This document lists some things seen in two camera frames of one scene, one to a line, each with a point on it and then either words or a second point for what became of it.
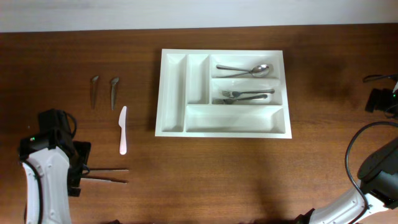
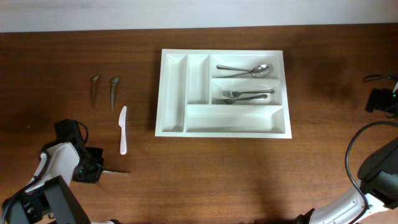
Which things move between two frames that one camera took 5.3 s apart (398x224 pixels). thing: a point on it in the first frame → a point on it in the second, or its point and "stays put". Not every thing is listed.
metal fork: x=236 y=94 stays put
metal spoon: x=255 y=73 → x=260 y=71
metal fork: x=229 y=101 stays put
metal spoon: x=260 y=68 → x=234 y=74
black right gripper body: x=385 y=99 stays put
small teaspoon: x=113 y=82 stays put
